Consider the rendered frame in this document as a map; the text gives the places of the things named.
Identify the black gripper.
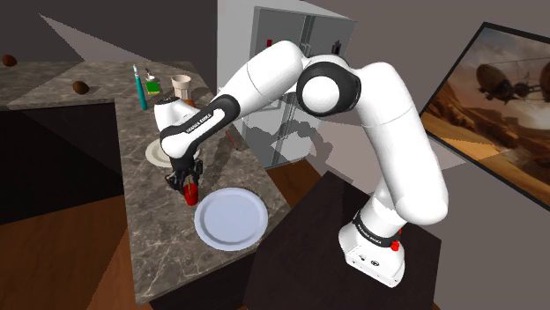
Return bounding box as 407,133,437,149
165,156,204,193

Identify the beige cup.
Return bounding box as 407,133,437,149
170,74,193,100

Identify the red cup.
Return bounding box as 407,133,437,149
182,181,200,208

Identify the grey refrigerator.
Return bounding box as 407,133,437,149
216,0,358,171

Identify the pale blue plate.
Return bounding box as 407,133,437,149
193,187,270,252

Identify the white plate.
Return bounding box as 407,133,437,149
145,138,173,169

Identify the framed desert wall picture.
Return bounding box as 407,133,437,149
418,21,550,214

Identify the dark robot stand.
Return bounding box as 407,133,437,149
242,170,443,310

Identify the teal pen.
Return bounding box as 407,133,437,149
131,63,149,111

